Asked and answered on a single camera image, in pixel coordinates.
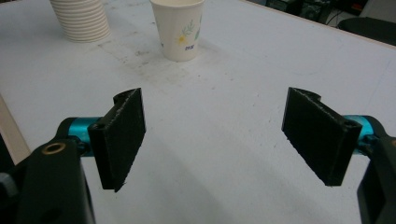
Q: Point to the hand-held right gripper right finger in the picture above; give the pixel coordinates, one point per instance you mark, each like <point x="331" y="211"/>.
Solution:
<point x="320" y="140"/>

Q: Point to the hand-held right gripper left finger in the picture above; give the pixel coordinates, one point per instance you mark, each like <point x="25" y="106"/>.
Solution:
<point x="120" y="140"/>

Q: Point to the stack of white paper cups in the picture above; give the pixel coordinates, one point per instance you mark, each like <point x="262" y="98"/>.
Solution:
<point x="82" y="20"/>

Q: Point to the black round stool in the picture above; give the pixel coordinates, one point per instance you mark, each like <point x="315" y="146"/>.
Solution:
<point x="370" y="29"/>

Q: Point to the flower print paper cup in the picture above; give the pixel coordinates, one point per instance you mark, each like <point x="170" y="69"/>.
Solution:
<point x="180" y="28"/>

